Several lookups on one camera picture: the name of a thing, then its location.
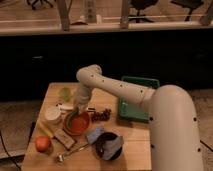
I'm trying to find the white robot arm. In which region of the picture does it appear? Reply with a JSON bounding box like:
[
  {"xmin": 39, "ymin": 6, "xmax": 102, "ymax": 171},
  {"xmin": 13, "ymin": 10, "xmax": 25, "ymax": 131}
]
[{"xmin": 75, "ymin": 64, "xmax": 204, "ymax": 171}]

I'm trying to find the yellow banana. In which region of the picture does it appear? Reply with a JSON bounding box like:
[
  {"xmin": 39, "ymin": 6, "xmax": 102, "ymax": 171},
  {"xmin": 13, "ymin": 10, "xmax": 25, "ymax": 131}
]
[{"xmin": 37, "ymin": 121, "xmax": 54, "ymax": 138}]

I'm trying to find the green pepper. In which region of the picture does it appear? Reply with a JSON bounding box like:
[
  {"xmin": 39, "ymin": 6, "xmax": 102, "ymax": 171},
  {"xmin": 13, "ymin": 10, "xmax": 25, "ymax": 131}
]
[{"xmin": 67, "ymin": 107, "xmax": 79, "ymax": 129}]

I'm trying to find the blue grey cloth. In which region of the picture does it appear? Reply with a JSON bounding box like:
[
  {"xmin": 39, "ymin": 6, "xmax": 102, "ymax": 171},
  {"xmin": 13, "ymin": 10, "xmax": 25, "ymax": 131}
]
[{"xmin": 102, "ymin": 136, "xmax": 124, "ymax": 160}]

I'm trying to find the metal fork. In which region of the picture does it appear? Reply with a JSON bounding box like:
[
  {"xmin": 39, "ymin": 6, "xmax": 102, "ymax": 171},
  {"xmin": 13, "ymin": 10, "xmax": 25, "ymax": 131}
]
[{"xmin": 55, "ymin": 144, "xmax": 90, "ymax": 162}]

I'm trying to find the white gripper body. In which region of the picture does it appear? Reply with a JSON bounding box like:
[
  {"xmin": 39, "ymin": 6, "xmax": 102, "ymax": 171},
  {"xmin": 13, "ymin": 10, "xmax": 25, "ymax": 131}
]
[{"xmin": 74, "ymin": 85, "xmax": 92, "ymax": 107}]

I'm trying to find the dark bowl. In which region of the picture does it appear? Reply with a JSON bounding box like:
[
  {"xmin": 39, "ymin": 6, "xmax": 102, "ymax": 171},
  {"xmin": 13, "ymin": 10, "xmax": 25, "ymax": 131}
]
[{"xmin": 95, "ymin": 132, "xmax": 124, "ymax": 161}]

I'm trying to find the dark grape bunch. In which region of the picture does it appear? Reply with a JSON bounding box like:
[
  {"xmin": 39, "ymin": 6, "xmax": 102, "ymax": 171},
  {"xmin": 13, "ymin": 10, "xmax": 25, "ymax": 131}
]
[{"xmin": 91, "ymin": 109, "xmax": 111, "ymax": 122}]

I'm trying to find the white spoon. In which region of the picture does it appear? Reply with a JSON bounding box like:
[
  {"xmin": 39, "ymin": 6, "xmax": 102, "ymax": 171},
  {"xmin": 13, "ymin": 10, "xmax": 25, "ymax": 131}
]
[{"xmin": 57, "ymin": 103, "xmax": 74, "ymax": 111}]

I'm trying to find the white cup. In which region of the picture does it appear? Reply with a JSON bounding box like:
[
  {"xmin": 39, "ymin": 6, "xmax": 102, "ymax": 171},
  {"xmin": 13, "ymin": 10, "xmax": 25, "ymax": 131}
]
[{"xmin": 44, "ymin": 106, "xmax": 61, "ymax": 124}]

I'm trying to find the red bowl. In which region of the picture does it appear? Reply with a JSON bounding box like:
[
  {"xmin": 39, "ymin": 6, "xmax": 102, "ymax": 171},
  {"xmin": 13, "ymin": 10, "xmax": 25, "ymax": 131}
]
[{"xmin": 63, "ymin": 112, "xmax": 90, "ymax": 136}]

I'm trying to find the brown bread slice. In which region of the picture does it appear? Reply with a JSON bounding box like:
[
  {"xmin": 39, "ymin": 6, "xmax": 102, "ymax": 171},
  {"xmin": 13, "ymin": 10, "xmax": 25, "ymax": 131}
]
[{"xmin": 54, "ymin": 129, "xmax": 76, "ymax": 149}]

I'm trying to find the green tray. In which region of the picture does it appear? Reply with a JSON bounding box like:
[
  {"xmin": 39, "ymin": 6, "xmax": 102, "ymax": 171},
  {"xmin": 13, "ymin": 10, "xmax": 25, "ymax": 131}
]
[{"xmin": 118, "ymin": 76, "xmax": 160, "ymax": 123}]

